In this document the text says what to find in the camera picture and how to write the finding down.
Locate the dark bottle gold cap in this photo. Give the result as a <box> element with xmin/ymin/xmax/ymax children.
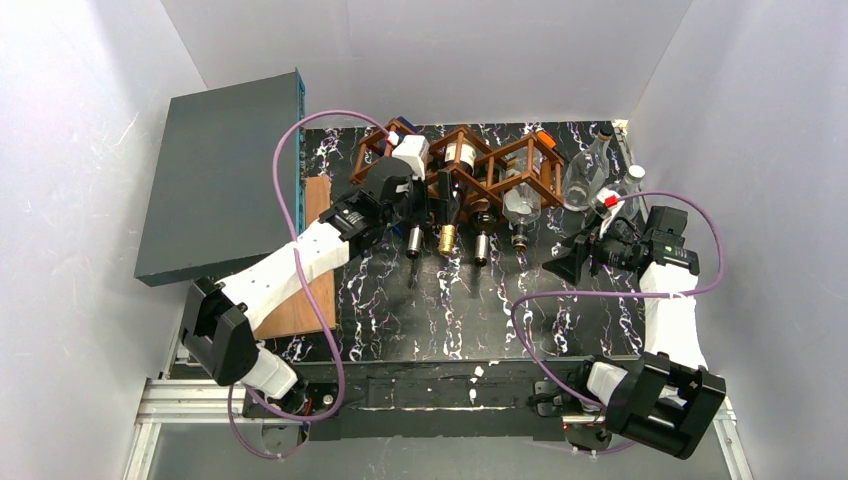
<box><xmin>437</xmin><ymin>134</ymin><xmax>477</xmax><ymax>255</ymax></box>

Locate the clear bottle white neck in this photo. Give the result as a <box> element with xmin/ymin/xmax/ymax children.
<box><xmin>608</xmin><ymin>164</ymin><xmax>646</xmax><ymax>221</ymax></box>

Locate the clear bottle black cap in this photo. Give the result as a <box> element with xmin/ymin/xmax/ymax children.
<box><xmin>563</xmin><ymin>125</ymin><xmax>614</xmax><ymax>212</ymax></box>

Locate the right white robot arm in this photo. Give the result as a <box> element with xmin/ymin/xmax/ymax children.
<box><xmin>543</xmin><ymin>206</ymin><xmax>726</xmax><ymax>459</ymax></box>

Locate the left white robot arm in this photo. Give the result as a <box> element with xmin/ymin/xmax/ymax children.
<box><xmin>180</xmin><ymin>154</ymin><xmax>428</xmax><ymax>399</ymax></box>

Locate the dark bottle silver cap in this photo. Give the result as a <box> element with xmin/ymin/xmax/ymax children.
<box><xmin>406</xmin><ymin>223</ymin><xmax>424</xmax><ymax>260</ymax></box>

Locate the dark bottle grey cap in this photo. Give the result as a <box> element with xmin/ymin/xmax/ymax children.
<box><xmin>471</xmin><ymin>208</ymin><xmax>496</xmax><ymax>267</ymax></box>

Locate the brown wooden wine rack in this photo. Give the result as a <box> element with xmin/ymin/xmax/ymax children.
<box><xmin>349</xmin><ymin>117</ymin><xmax>566</xmax><ymax>211</ymax></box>

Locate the clear square bottle dark cap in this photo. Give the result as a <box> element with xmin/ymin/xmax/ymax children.
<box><xmin>502</xmin><ymin>148</ymin><xmax>541</xmax><ymax>253</ymax></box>

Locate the blue square glass bottle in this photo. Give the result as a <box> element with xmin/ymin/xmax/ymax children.
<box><xmin>350</xmin><ymin>116</ymin><xmax>419</xmax><ymax>185</ymax></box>

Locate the brown wooden board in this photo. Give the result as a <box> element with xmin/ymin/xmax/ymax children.
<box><xmin>254</xmin><ymin>175</ymin><xmax>336</xmax><ymax>340</ymax></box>

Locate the dark grey box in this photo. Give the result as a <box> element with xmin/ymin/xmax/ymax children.
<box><xmin>134</xmin><ymin>71</ymin><xmax>305</xmax><ymax>287</ymax></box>

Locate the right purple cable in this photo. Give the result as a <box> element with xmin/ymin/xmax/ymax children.
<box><xmin>511</xmin><ymin>192</ymin><xmax>728</xmax><ymax>458</ymax></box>

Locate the purple cable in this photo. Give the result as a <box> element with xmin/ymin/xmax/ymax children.
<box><xmin>511</xmin><ymin>192</ymin><xmax>728</xmax><ymax>458</ymax></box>
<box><xmin>227</xmin><ymin>109</ymin><xmax>399</xmax><ymax>462</ymax></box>

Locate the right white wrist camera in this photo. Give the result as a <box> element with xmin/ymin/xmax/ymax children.
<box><xmin>590</xmin><ymin>187</ymin><xmax>623</xmax><ymax>237</ymax></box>

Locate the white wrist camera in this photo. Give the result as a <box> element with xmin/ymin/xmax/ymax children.
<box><xmin>387</xmin><ymin>131</ymin><xmax>430</xmax><ymax>180</ymax></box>
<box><xmin>590</xmin><ymin>187</ymin><xmax>623</xmax><ymax>237</ymax></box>

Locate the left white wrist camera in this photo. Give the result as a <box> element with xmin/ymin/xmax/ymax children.
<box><xmin>387</xmin><ymin>131</ymin><xmax>430</xmax><ymax>180</ymax></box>

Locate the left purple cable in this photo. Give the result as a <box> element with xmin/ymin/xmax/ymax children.
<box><xmin>227</xmin><ymin>109</ymin><xmax>399</xmax><ymax>462</ymax></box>

